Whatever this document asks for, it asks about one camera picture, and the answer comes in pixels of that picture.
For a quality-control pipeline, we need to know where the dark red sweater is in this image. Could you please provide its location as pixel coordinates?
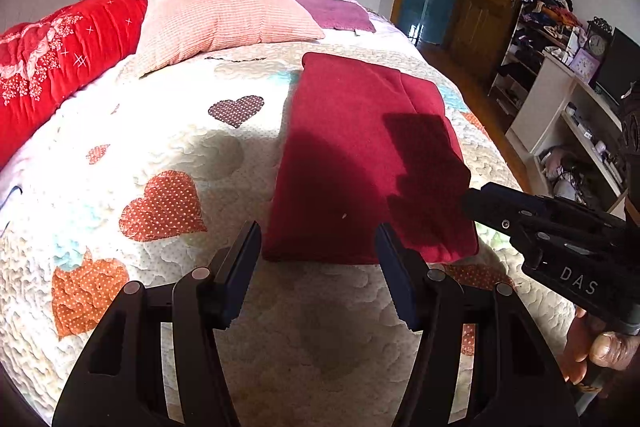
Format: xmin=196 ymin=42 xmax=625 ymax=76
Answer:
xmin=262 ymin=52 xmax=480 ymax=265

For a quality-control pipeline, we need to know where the pink ribbed pillow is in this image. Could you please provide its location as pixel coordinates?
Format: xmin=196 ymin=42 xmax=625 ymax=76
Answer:
xmin=136 ymin=0 xmax=326 ymax=78

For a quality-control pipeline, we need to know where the ornate table clock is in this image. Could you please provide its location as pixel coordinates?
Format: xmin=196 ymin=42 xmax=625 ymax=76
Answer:
xmin=586 ymin=17 xmax=615 ymax=60

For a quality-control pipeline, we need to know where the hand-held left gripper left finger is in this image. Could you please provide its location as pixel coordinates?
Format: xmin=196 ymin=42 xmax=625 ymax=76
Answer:
xmin=52 ymin=221 xmax=263 ymax=427

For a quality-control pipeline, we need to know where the pile of clothes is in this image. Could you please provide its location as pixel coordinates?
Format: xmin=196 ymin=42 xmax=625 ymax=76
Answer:
xmin=522 ymin=0 xmax=583 ymax=28

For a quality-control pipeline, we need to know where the quilted patchwork bedspread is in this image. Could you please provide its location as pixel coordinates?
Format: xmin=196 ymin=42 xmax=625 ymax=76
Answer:
xmin=0 ymin=0 xmax=576 ymax=418

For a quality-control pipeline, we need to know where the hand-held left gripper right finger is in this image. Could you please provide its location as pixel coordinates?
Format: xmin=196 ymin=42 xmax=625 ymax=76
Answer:
xmin=375 ymin=223 xmax=581 ymax=427

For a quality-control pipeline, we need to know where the blue lanyard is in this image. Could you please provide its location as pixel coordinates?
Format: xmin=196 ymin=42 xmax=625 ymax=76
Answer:
xmin=0 ymin=186 xmax=24 ymax=212

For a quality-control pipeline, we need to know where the person's right hand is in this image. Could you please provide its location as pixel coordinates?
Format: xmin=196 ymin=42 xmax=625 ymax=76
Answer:
xmin=564 ymin=307 xmax=638 ymax=388

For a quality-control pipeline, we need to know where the red floral quilt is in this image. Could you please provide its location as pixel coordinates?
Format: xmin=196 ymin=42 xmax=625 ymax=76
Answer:
xmin=0 ymin=0 xmax=149 ymax=170

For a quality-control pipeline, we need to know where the black monitor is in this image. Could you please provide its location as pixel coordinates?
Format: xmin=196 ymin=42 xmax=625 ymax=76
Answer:
xmin=595 ymin=27 xmax=640 ymax=108

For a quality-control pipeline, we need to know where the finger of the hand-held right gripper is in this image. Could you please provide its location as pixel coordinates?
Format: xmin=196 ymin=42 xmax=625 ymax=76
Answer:
xmin=462 ymin=182 xmax=551 ymax=222
xmin=480 ymin=216 xmax=545 ymax=271

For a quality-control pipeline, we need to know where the purple cloth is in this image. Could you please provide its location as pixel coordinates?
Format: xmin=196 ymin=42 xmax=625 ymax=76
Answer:
xmin=282 ymin=0 xmax=377 ymax=34

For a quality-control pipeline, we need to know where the white desk unit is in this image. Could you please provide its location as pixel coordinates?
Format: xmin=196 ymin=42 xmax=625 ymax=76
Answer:
xmin=505 ymin=52 xmax=631 ymax=212

